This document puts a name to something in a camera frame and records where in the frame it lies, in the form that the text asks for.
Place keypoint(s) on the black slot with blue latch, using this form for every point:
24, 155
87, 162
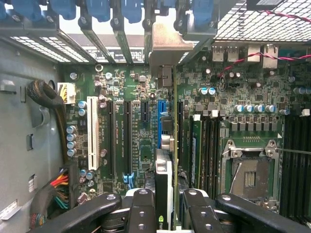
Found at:
128, 138

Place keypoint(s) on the black open PC case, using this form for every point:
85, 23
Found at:
24, 121

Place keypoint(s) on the green motherboard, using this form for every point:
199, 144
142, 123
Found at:
136, 85

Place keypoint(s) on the black RAM slot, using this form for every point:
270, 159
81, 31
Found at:
309, 165
216, 155
296, 165
288, 165
303, 165
211, 155
206, 155

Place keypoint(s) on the CPU socket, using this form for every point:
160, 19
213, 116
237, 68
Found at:
252, 174

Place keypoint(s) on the white PCI expansion slot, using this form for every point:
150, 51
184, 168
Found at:
93, 133

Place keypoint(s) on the white power connector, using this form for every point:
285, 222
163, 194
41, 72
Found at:
68, 93

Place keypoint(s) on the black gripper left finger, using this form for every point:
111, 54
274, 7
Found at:
142, 213

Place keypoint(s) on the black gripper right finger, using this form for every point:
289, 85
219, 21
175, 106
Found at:
201, 213

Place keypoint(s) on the metal socket locking lever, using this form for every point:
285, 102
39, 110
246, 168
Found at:
235, 177
296, 151

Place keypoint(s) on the blue expansion slot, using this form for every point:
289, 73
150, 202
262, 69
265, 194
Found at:
161, 121

